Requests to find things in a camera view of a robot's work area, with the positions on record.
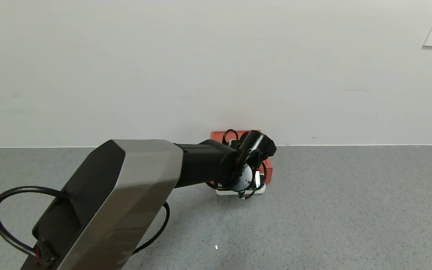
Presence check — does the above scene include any red drawer cabinet housing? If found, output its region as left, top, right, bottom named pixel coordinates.
left=210, top=130, right=273, bottom=185

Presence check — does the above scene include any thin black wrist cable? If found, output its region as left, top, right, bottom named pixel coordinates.
left=205, top=129, right=267, bottom=200

